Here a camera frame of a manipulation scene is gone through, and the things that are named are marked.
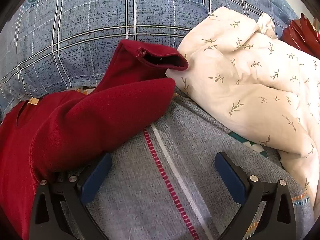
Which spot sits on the grey patterned bed sheet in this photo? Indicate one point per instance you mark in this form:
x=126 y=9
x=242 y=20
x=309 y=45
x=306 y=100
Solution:
x=150 y=192

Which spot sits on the white floral quilt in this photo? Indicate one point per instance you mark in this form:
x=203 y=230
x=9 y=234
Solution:
x=250 y=80

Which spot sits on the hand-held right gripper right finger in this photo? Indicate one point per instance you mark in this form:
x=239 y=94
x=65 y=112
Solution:
x=230 y=178

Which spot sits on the blue plaid pillow with emblem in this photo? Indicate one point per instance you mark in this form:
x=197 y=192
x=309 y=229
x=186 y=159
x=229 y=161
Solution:
x=100 y=30

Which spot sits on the red glossy bag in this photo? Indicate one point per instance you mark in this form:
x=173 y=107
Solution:
x=301 y=36

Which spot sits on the red knit sweater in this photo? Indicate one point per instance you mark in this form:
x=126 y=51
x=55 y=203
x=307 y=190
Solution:
x=75 y=125

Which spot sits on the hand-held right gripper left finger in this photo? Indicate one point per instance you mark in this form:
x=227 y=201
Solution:
x=96 y=178

